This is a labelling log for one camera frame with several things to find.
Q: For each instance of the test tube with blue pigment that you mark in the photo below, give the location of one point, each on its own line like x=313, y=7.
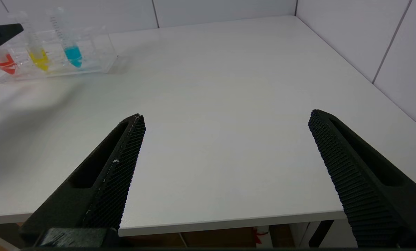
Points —
x=73, y=55

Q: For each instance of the clear acrylic test tube rack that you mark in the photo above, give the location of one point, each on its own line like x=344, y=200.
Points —
x=96, y=52

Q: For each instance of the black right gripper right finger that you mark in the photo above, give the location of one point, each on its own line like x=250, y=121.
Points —
x=361, y=181

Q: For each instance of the test tube with red pigment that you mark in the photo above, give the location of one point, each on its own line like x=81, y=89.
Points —
x=6, y=64

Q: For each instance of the test tube with yellow pigment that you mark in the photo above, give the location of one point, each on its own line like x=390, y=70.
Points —
x=39, y=59

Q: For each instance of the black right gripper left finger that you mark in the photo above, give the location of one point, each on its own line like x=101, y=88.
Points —
x=110, y=181

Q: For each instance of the black table leg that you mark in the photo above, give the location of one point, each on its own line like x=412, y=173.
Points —
x=320, y=233

